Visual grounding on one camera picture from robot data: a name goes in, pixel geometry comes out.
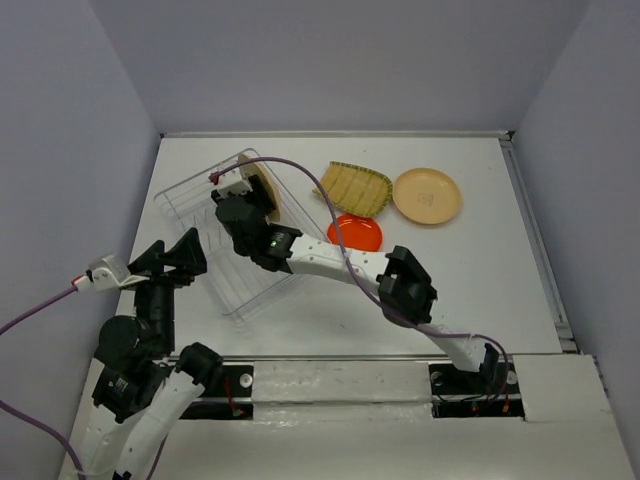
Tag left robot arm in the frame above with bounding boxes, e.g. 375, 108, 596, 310
73, 228, 223, 479

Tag large cream bird plate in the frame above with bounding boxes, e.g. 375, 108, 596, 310
238, 154, 281, 222

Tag white wire dish rack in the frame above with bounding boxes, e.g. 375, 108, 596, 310
153, 147, 334, 324

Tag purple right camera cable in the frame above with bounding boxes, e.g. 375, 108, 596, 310
219, 157, 511, 401

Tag orange plate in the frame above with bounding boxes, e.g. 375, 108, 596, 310
327, 213, 383, 252

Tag plain beige plate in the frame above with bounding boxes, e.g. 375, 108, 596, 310
392, 168, 463, 226

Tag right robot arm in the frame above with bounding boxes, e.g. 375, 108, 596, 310
211, 189, 499, 392

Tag woven bamboo tray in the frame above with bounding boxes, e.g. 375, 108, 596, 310
320, 161, 393, 218

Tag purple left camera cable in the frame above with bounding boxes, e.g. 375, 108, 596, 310
0, 277, 89, 474

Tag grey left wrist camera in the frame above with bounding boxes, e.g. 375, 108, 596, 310
86, 254, 131, 292

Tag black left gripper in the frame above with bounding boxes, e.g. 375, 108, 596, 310
125, 224, 209, 351

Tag purple camera cable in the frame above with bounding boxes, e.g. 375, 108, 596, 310
0, 277, 89, 474
219, 157, 511, 401

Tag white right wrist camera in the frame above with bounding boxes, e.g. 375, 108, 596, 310
209, 167, 252, 202

